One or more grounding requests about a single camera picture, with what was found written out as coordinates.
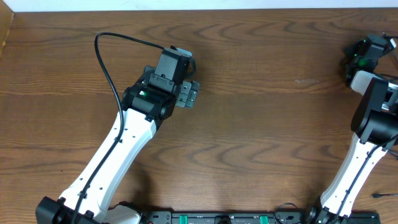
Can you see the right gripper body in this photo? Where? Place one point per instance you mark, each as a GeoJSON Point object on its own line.
{"type": "Point", "coordinates": [353, 50]}

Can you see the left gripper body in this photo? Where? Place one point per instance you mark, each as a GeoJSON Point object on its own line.
{"type": "Point", "coordinates": [187, 98]}

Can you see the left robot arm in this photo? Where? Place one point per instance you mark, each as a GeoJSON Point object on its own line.
{"type": "Point", "coordinates": [145, 106]}

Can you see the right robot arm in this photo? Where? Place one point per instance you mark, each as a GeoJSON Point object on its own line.
{"type": "Point", "coordinates": [374, 127]}

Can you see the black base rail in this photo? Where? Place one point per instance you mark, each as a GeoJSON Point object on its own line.
{"type": "Point", "coordinates": [165, 217]}

